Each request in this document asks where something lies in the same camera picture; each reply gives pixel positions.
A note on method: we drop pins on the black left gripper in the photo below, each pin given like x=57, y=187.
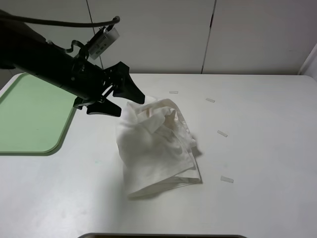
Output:
x=92, y=85

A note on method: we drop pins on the white short sleeve t-shirt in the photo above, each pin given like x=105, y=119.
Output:
x=156, y=147

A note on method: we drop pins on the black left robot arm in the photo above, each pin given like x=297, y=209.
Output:
x=21, y=47

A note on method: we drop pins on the green plastic tray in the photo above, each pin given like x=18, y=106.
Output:
x=34, y=117

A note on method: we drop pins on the clear tape marker upper right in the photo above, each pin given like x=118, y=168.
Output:
x=210, y=100

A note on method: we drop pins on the clear tape marker middle right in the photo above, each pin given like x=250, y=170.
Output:
x=222, y=133

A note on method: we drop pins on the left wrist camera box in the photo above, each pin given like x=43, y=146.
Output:
x=103, y=39

